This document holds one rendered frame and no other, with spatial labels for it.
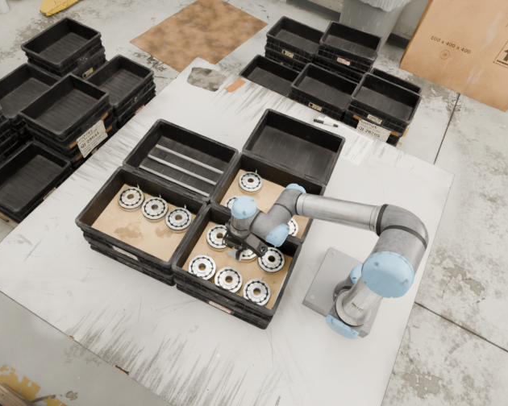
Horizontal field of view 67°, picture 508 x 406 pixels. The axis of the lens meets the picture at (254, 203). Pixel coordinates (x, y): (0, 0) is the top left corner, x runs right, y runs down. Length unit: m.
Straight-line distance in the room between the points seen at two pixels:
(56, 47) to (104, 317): 1.96
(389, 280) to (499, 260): 2.13
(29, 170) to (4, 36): 1.76
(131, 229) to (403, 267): 1.04
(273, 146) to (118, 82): 1.36
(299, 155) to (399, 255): 0.97
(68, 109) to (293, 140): 1.36
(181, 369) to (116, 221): 0.61
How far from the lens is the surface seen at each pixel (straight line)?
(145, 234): 1.58
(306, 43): 3.30
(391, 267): 0.97
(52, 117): 2.56
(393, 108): 2.79
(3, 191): 2.60
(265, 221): 1.19
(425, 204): 2.07
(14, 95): 2.94
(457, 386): 2.61
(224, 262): 1.51
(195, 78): 2.33
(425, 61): 3.99
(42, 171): 2.60
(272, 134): 1.90
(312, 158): 1.84
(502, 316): 2.91
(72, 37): 3.09
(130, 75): 2.89
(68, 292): 1.69
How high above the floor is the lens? 2.21
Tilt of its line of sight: 57 degrees down
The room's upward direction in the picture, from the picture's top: 11 degrees clockwise
